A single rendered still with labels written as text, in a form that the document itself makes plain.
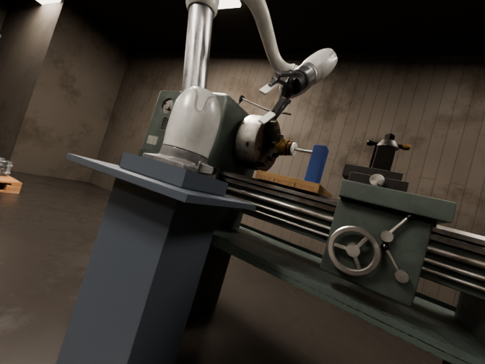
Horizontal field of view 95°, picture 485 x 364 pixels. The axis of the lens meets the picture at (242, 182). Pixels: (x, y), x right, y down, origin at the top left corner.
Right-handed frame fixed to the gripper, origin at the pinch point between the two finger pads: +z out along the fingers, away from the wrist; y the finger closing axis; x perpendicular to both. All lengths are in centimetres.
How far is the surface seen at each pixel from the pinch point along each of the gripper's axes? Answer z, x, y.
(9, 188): 163, -237, -155
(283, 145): -17.0, 0.5, -36.3
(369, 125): -214, -1, -169
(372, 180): -6.9, 43.8, -9.3
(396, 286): 13, 68, -20
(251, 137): -6.0, -12.6, -31.2
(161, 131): 21, -63, -42
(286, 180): 2.1, 17.2, -29.4
